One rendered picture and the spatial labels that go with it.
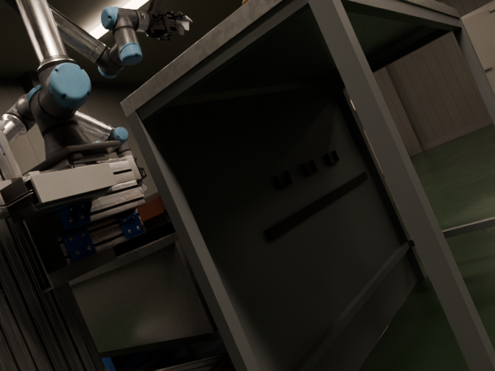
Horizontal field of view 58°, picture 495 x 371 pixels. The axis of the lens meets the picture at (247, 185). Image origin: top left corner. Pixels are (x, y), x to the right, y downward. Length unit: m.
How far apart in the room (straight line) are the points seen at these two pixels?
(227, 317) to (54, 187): 0.53
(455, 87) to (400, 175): 9.37
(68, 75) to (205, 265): 0.67
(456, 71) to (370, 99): 9.38
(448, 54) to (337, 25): 9.39
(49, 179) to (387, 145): 0.79
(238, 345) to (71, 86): 0.85
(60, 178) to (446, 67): 9.42
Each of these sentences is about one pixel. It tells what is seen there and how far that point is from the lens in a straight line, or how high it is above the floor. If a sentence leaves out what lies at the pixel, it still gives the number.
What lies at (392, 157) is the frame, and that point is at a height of 0.67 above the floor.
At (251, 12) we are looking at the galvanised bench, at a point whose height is 1.03.
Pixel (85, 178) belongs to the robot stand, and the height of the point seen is 0.92.
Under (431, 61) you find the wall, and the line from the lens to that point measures 10.20.
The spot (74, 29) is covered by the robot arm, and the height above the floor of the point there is 1.45.
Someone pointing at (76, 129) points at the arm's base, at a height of 1.10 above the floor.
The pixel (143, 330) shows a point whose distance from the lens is 1.96.
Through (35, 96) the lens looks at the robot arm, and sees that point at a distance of 1.54.
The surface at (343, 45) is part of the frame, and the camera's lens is 0.83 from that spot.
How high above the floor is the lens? 0.72
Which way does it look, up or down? 1 degrees up
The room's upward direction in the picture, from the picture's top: 23 degrees counter-clockwise
